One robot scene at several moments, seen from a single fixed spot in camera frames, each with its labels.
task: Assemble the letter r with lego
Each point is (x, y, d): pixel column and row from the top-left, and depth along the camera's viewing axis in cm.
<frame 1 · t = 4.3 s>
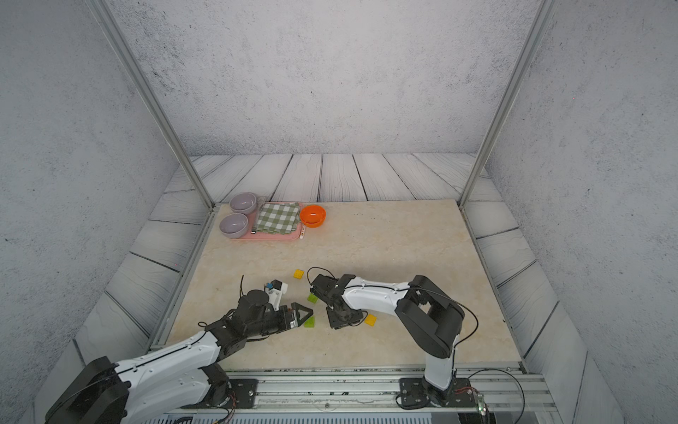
left hand: (308, 318, 79), fingers open
right hand: (342, 323, 86), fingers open
rear lavender bowl: (244, 202, 121), point 4 cm above the table
front lavender bowl: (234, 225, 112), point 4 cm above the table
green checkered cloth: (279, 217, 117), point 2 cm above the table
pink tray: (252, 235, 113), on the table
orange bowl: (312, 215, 115), point 4 cm above the table
small yellow lego brick: (298, 274, 100), on the table

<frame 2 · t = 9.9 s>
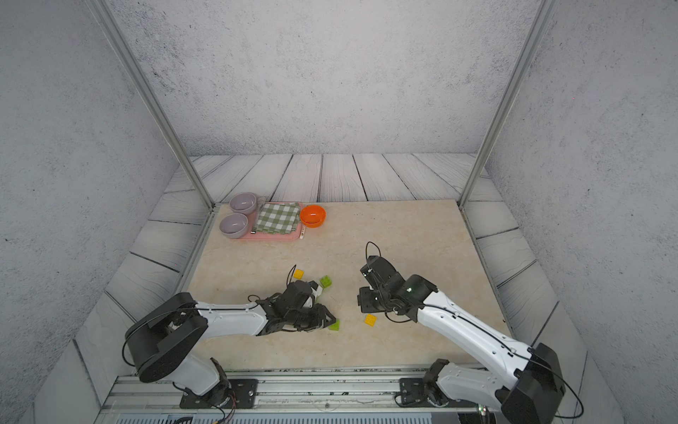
left hand: (336, 324, 83), fingers open
right hand: (364, 300, 76), fingers open
small lime lego brick: (326, 282, 96), point 2 cm above the table
the other named things where they were.

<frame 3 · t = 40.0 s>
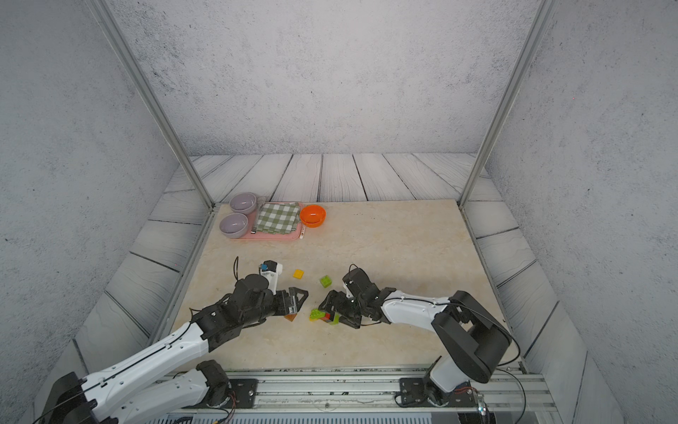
left hand: (302, 297, 77), fingers open
right hand: (326, 315, 82), fingers open
long lime lego brick: (315, 314, 86), point 5 cm above the table
the other named things where they were.

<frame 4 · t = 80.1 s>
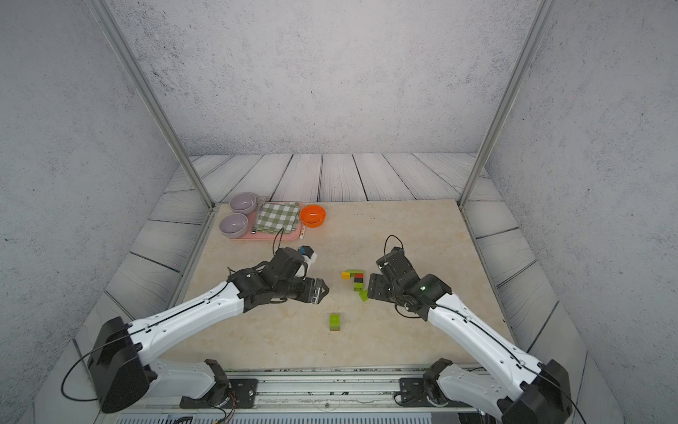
left hand: (323, 291, 77), fingers open
right hand: (379, 287, 77), fingers open
red lego brick: (359, 275, 98), point 2 cm above the table
yellow square lego brick: (345, 276, 98), point 2 cm above the table
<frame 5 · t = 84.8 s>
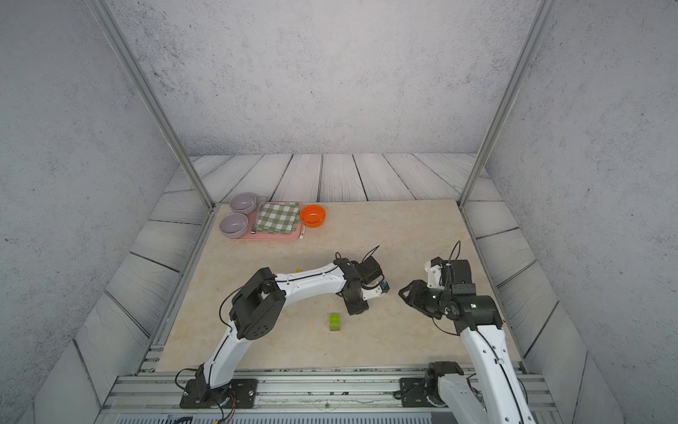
left hand: (362, 309, 90), fingers open
right hand: (406, 294, 73), fingers open
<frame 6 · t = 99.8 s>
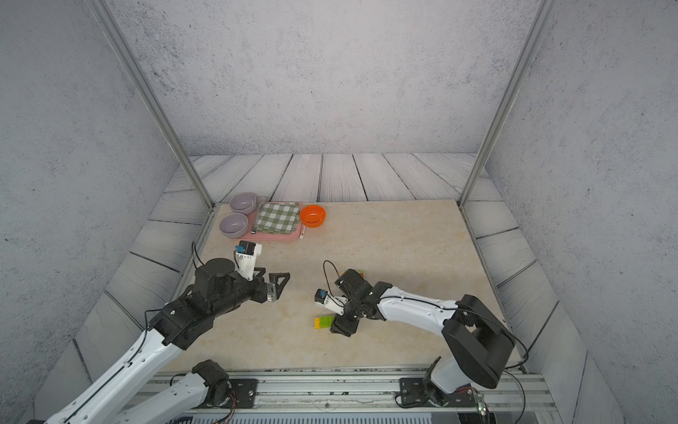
left hand: (280, 274, 71), fingers open
right hand: (337, 320, 82), fingers open
